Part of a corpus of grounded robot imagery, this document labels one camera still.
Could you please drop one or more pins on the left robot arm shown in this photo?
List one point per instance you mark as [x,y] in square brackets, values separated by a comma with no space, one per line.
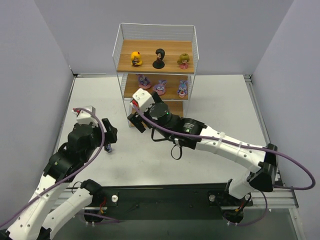
[39,221]

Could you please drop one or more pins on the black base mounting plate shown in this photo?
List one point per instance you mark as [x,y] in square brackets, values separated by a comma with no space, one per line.
[204,201]

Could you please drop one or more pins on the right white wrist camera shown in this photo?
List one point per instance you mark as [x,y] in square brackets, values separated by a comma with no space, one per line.
[142,100]

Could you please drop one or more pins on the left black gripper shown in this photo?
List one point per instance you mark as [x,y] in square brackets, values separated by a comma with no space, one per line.
[109,130]

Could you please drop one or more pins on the blonde pink dress doll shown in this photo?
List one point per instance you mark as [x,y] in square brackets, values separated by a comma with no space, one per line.
[183,61]

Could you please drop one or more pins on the purple bunny pink donut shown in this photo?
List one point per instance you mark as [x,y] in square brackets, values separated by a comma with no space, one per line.
[143,82]
[160,87]

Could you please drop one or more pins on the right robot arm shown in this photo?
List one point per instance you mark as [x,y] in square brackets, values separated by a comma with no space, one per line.
[260,161]

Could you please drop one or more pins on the black haired doll toy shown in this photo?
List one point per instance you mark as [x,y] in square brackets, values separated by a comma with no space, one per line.
[158,63]

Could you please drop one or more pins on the purple black cat toy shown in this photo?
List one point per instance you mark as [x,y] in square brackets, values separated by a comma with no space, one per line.
[108,148]

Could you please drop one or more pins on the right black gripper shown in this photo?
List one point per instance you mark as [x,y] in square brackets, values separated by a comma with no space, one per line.
[137,121]

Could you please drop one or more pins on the small purple bunny toy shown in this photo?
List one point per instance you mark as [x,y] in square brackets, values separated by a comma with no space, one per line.
[182,88]

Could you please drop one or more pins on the white wire wooden shelf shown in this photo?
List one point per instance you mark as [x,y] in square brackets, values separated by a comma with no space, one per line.
[146,39]

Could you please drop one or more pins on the yellow haired doll toy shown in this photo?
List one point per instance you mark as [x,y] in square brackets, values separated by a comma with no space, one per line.
[136,59]

